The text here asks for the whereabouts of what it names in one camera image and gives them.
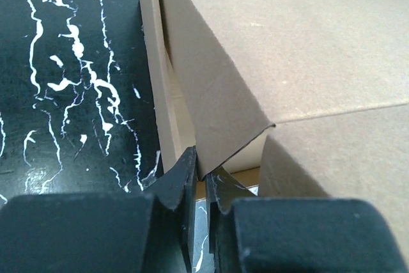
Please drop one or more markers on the brown cardboard box sheet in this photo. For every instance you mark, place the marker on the brown cardboard box sheet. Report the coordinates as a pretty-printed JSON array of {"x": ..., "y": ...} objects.
[{"x": 313, "y": 93}]

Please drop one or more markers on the black marble table mat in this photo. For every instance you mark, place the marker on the black marble table mat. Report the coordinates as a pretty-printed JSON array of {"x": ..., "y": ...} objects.
[{"x": 78, "y": 127}]

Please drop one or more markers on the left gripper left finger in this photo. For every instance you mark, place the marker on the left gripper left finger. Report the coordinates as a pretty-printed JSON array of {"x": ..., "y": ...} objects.
[{"x": 170, "y": 240}]

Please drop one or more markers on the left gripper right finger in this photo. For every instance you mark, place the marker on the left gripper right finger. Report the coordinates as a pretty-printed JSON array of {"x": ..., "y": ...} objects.
[{"x": 222, "y": 190}]

